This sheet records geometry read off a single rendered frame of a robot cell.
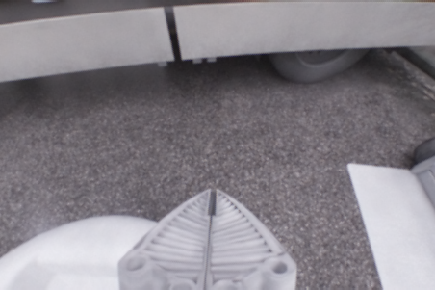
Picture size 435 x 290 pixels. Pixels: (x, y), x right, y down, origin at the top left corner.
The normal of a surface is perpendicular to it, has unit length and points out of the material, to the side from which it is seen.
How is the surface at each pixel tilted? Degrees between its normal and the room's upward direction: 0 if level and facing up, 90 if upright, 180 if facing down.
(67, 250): 0
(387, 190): 0
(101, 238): 21
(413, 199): 0
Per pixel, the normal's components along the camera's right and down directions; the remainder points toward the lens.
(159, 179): 0.00, -0.55
